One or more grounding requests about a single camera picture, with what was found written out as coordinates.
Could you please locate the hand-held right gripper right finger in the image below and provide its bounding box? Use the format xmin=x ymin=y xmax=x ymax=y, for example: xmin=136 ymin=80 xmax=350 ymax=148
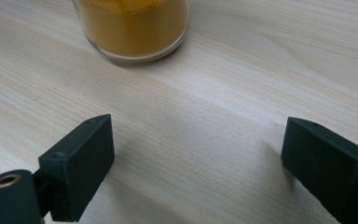
xmin=281 ymin=117 xmax=358 ymax=224

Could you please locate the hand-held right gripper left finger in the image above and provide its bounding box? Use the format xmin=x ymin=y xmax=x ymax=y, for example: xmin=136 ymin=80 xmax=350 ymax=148
xmin=32 ymin=114 xmax=116 ymax=222

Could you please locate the spice jar with tan powder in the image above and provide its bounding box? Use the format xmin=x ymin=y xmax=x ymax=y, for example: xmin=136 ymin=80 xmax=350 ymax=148
xmin=71 ymin=0 xmax=190 ymax=63

